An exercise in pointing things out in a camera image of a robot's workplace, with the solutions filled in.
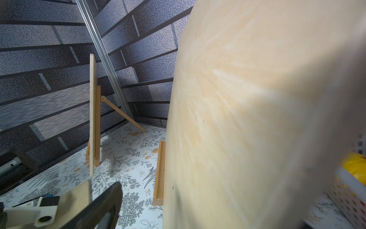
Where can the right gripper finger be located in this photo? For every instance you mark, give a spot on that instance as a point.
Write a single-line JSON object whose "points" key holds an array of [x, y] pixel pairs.
{"points": [[102, 213]]}

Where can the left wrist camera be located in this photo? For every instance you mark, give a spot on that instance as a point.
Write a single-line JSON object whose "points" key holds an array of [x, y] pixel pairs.
{"points": [[41, 215]]}

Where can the floral table mat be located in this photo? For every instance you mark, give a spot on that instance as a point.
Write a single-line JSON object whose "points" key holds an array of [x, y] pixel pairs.
{"points": [[129, 157]]}

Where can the yellow banana bunch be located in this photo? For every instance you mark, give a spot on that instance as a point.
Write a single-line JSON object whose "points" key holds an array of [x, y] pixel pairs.
{"points": [[355, 164]]}

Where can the plywood board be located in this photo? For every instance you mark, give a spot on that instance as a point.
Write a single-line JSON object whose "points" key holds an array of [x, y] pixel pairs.
{"points": [[71, 204], [93, 115], [267, 98]]}

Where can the white plastic basket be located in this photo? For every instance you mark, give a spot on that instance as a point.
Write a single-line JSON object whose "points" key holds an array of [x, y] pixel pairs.
{"points": [[348, 193]]}

